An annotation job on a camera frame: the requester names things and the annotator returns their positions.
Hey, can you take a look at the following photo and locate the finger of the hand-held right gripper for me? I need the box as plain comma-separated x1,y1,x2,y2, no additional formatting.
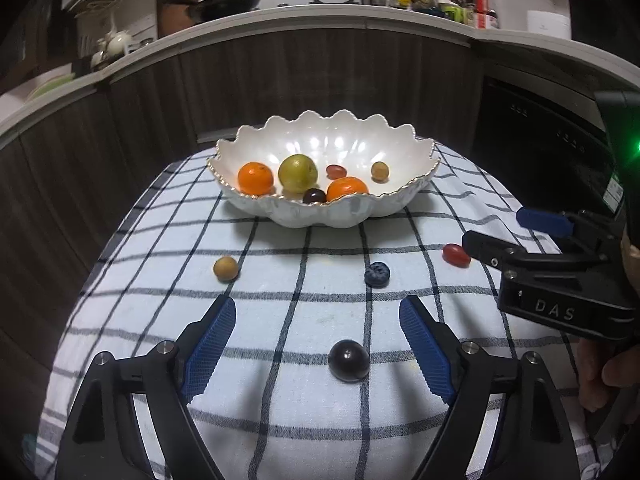
516,206,608,241
461,230,603,281

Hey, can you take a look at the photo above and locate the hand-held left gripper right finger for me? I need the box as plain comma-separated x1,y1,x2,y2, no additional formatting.
398,295,581,480

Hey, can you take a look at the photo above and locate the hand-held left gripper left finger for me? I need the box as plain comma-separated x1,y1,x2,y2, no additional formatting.
54,296,237,480

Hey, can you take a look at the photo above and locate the mandarin orange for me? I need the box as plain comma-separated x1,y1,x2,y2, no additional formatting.
237,161,275,197
326,176,369,203

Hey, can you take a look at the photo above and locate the white scalloped bowl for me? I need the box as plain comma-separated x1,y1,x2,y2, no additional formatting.
206,108,442,229

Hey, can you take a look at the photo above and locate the green round plum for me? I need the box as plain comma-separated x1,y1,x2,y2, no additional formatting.
278,154,319,192

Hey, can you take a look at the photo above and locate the person's right hand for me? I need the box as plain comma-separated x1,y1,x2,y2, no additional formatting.
577,335,640,413

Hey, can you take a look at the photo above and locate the black dishwasher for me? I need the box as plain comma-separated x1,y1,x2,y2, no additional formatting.
475,75,621,216

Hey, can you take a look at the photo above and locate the blueberry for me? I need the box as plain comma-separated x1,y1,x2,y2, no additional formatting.
363,262,391,288

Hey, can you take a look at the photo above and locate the checked white cloth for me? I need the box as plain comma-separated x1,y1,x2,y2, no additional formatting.
35,137,601,480

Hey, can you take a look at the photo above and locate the black gas stove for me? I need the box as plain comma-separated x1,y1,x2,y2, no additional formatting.
277,0,361,8

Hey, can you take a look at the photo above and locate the green bowl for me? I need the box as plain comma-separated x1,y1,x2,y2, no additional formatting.
27,72,76,102

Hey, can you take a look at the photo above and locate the black dish rack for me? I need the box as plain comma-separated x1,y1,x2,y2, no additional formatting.
72,35,108,73

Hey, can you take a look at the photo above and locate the white teapot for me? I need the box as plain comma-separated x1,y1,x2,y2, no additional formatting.
102,30,136,58

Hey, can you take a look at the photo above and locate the black wok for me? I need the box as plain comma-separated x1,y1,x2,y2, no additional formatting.
160,0,263,23

